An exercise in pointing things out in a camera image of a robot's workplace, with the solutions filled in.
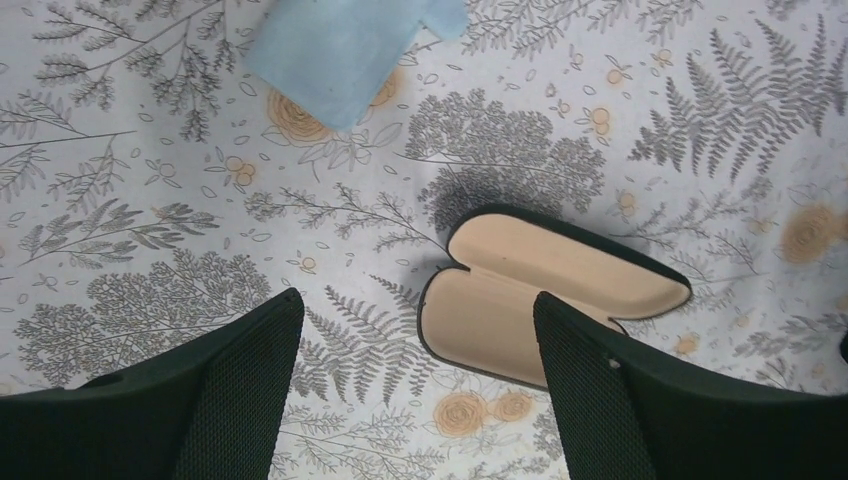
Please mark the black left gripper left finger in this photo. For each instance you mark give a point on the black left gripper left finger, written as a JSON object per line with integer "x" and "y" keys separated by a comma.
{"x": 208, "y": 409}

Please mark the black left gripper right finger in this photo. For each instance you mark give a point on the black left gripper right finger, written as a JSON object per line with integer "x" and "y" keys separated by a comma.
{"x": 625, "y": 410}

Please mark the black glasses case tan lining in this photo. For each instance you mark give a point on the black glasses case tan lining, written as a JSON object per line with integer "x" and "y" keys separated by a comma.
{"x": 478, "y": 313}

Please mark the floral patterned table mat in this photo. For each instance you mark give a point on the floral patterned table mat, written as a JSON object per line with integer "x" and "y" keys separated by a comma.
{"x": 153, "y": 188}

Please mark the light blue cleaning cloth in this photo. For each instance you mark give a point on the light blue cleaning cloth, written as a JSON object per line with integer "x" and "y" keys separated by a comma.
{"x": 331, "y": 58}

